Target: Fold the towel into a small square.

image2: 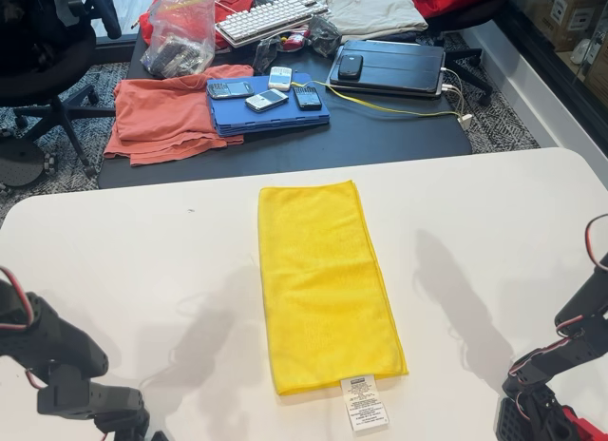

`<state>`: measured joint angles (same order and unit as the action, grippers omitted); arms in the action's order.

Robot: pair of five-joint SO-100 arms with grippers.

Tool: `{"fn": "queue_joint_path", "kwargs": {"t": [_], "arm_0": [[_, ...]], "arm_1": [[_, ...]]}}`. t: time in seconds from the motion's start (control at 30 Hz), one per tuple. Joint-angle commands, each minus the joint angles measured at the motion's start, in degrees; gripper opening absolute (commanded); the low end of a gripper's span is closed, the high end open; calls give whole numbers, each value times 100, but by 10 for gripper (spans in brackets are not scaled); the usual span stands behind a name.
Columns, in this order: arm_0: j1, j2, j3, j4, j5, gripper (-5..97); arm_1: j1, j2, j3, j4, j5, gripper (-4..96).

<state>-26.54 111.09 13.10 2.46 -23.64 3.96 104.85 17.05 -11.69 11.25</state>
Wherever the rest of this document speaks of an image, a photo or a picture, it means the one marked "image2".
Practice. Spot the yellow microfiber towel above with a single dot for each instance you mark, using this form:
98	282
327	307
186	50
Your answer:
323	279

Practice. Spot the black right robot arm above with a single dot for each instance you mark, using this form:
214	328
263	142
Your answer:
575	350

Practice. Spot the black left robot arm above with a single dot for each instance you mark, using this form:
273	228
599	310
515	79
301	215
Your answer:
62	336

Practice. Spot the black low table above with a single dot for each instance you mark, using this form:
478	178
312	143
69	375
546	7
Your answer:
332	141

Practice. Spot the black keypad phone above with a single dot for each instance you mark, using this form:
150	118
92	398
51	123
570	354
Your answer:
307	98

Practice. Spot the blue folded plastic boards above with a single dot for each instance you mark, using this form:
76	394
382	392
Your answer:
237	118

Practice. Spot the silver keypad phone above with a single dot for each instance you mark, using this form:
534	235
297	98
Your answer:
266	100

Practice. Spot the white keypad phone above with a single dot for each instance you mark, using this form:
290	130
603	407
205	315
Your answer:
280	77

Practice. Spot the dark grey keypad phone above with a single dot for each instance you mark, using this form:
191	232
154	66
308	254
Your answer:
230	90

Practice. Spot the smooth black smartphone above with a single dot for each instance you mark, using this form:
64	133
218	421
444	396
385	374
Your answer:
350	66

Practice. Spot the small dark plastic bag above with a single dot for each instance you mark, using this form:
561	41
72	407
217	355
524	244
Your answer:
325	37
267	53

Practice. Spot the small red item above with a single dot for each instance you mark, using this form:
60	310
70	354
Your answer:
294	41

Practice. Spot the black tablet case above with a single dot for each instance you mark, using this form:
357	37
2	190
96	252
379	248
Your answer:
399	68

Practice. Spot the salmon folded shirt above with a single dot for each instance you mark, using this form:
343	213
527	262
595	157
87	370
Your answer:
157	113

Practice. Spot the white charger adapter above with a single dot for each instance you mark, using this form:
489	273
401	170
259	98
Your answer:
465	120

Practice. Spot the white keyboard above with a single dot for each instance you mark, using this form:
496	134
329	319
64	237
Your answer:
266	20

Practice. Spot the beige folded garment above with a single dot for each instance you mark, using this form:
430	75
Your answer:
375	13

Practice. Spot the clear plastic zip bag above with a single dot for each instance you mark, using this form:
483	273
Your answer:
180	32

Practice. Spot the black office chair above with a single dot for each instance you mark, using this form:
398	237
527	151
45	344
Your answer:
43	75
463	57

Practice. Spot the black round wheeled base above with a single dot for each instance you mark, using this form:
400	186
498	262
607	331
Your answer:
19	160

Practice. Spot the cardboard box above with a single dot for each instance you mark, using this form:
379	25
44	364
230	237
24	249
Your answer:
565	18

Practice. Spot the black jacket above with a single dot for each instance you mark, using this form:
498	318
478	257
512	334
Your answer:
24	27

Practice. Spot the red arm base mount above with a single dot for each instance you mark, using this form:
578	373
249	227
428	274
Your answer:
584	424

